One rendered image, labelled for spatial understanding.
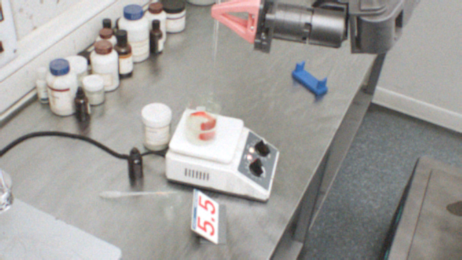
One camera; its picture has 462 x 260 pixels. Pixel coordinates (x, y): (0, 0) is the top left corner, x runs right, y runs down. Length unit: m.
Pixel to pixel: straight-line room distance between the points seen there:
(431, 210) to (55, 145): 1.07
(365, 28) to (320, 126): 0.44
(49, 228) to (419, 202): 1.10
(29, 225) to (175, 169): 0.28
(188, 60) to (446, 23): 1.33
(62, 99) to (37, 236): 0.33
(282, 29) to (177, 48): 0.62
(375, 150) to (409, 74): 0.40
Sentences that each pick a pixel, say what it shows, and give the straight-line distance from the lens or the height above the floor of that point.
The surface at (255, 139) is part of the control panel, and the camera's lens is 1.08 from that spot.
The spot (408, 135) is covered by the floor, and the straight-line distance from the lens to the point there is 2.53.
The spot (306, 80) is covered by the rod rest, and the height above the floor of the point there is 0.76.
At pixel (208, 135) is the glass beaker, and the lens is 0.99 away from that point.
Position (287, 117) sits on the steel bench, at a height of 0.75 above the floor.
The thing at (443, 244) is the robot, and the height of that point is 0.37.
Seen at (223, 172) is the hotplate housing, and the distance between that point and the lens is 1.00.
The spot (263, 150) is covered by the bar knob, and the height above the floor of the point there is 0.81.
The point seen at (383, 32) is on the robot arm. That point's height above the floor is 1.13.
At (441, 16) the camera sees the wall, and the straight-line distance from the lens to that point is 2.41.
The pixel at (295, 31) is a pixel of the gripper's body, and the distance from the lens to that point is 0.84.
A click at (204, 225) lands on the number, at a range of 0.96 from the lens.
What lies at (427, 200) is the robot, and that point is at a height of 0.37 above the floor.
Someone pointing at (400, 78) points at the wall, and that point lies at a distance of 2.57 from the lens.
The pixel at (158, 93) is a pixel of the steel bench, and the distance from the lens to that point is 1.27.
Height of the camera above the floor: 1.52
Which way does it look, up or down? 41 degrees down
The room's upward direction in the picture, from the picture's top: 6 degrees clockwise
